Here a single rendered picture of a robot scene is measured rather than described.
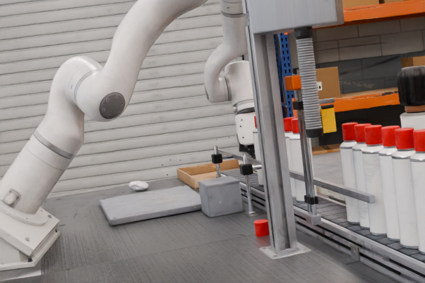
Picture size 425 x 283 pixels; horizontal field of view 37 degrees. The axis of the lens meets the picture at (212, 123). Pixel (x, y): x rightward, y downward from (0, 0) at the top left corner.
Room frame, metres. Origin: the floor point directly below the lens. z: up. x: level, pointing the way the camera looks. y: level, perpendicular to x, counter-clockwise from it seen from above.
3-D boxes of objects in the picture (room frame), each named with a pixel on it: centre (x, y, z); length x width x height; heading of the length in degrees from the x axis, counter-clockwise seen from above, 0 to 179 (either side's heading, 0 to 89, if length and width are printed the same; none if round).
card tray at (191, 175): (2.36, 0.00, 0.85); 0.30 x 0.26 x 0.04; 14
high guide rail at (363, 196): (1.66, -0.14, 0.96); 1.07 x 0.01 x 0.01; 14
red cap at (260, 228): (1.46, -0.09, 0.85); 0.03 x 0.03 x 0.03
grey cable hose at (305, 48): (1.21, -0.19, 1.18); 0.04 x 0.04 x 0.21
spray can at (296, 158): (1.54, -0.21, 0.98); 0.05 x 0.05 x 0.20
